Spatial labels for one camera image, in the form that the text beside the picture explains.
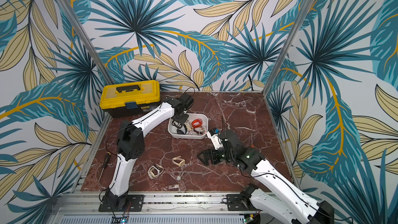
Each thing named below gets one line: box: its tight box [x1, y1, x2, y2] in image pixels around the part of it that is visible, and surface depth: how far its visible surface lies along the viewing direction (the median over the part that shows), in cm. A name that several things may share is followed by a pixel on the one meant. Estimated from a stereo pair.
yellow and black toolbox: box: [98, 79, 161, 119], surface depth 97 cm
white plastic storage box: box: [167, 113, 209, 140], surface depth 99 cm
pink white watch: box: [193, 127, 205, 135], surface depth 97 cm
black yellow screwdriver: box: [97, 151, 112, 184], surface depth 87 cm
